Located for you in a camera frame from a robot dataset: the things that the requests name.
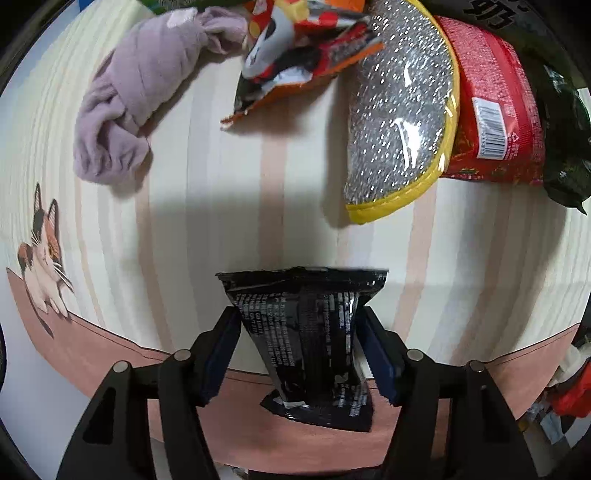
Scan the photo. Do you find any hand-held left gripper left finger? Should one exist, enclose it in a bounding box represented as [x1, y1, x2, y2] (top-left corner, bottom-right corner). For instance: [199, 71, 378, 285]
[56, 305, 241, 480]

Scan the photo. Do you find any red and white packet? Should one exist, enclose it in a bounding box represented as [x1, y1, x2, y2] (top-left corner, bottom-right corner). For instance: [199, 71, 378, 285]
[522, 344, 591, 446]

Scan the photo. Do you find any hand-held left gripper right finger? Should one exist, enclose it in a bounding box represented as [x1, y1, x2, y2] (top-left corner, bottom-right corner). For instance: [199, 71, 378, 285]
[355, 305, 539, 480]

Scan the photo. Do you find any silver scouring pad yellow trim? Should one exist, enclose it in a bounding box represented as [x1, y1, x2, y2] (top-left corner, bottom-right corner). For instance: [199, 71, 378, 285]
[344, 0, 461, 225]

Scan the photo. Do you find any lilac cloth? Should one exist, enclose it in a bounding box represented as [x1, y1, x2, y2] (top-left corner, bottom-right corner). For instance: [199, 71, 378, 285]
[73, 6, 250, 186]

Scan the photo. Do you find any dark green snack packet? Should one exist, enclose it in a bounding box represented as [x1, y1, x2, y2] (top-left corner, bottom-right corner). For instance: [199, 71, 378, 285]
[505, 37, 591, 214]

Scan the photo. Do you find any black snack packet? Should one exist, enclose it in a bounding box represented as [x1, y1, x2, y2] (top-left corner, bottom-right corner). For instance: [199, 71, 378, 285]
[216, 266, 389, 433]

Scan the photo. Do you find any striped cat print mat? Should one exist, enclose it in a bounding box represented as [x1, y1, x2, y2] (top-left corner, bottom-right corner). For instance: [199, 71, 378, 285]
[0, 0, 591, 472]

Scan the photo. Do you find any orange snack packet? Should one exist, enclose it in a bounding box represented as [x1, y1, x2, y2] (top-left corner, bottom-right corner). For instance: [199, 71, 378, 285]
[221, 0, 386, 131]

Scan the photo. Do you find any red snack packet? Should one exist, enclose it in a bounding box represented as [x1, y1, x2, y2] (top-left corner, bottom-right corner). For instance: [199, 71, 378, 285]
[433, 15, 548, 189]

